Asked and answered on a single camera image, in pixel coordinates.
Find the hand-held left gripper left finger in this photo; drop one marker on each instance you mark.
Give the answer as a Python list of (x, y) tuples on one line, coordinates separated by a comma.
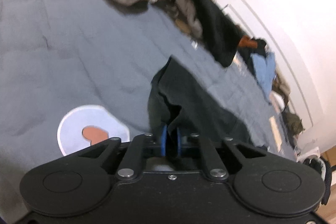
[(163, 141)]

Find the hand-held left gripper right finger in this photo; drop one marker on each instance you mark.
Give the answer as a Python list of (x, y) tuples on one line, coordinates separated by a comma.
[(179, 142)]

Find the black T-shirt with white letters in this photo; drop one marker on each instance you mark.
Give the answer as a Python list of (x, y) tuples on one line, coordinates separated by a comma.
[(197, 92)]

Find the stack of folded clothes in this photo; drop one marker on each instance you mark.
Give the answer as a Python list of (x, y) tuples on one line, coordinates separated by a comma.
[(315, 166)]

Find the pile of mixed clothes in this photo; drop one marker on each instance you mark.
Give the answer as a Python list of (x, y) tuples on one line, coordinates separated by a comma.
[(288, 50)]

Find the light blue garment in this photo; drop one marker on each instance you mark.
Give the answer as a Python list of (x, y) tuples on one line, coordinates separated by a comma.
[(263, 69)]

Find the olive khaki garment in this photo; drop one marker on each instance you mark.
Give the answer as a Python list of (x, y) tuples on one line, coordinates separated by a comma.
[(282, 87)]

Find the small black garment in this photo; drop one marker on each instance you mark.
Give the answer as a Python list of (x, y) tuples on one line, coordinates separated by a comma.
[(258, 49)]

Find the large black garment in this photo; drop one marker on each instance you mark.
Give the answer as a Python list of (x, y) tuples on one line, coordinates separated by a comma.
[(210, 16)]

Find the dark brown patterned garment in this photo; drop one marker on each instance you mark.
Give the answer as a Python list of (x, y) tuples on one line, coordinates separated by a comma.
[(187, 11)]

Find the grey printed quilt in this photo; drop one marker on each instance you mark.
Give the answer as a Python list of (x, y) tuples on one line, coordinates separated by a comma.
[(65, 43)]

